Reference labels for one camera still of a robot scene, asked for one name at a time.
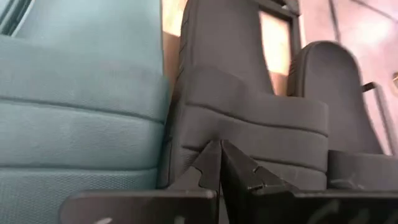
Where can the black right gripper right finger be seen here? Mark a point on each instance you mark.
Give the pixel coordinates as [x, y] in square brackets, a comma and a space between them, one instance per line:
[280, 208]

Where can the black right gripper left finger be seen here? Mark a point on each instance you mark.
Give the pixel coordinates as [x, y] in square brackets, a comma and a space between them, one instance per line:
[140, 208]

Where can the teal rubber slide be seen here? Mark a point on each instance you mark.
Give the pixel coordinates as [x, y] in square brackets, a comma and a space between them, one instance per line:
[77, 109]

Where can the black rubber slide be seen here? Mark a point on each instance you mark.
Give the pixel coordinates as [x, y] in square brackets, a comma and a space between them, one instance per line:
[233, 93]
[335, 93]

